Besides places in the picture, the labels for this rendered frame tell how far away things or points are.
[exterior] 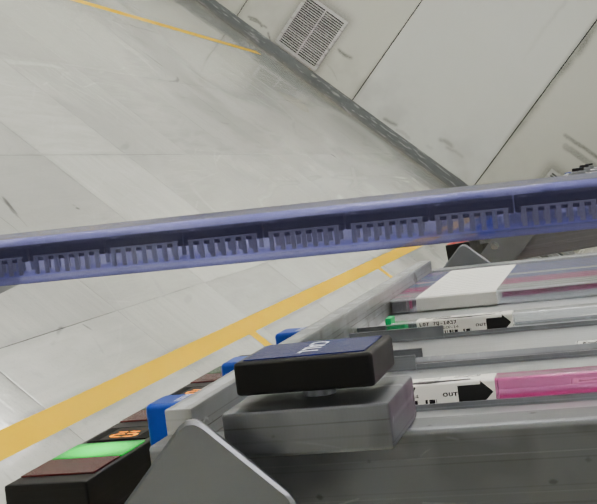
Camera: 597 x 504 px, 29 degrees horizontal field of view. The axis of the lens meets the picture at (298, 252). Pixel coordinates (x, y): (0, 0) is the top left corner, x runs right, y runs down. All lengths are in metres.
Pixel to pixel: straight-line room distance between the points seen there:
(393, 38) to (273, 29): 1.00
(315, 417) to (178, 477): 0.05
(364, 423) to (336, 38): 9.11
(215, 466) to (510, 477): 0.11
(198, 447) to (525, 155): 8.87
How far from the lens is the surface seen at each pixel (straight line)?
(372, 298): 0.82
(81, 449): 0.58
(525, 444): 0.42
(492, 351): 0.64
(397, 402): 0.41
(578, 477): 0.42
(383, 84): 9.39
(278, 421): 0.40
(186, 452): 0.40
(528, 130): 9.24
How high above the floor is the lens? 0.91
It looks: 13 degrees down
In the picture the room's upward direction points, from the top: 35 degrees clockwise
